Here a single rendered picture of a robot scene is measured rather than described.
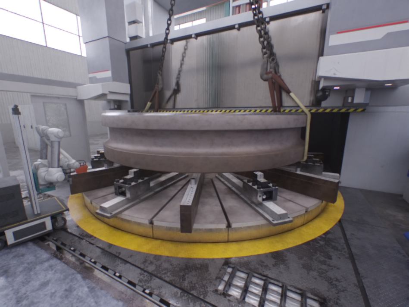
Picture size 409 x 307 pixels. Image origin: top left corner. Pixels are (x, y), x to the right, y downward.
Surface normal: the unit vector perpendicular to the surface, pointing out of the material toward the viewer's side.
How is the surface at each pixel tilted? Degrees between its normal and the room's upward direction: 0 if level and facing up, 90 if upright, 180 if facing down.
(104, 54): 90
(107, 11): 90
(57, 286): 0
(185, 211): 90
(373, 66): 90
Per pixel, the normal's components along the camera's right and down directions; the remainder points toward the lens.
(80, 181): 0.65, 0.15
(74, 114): 0.89, 0.09
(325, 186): -0.76, 0.13
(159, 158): -0.28, 0.19
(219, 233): 0.05, 0.20
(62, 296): 0.00, -0.98
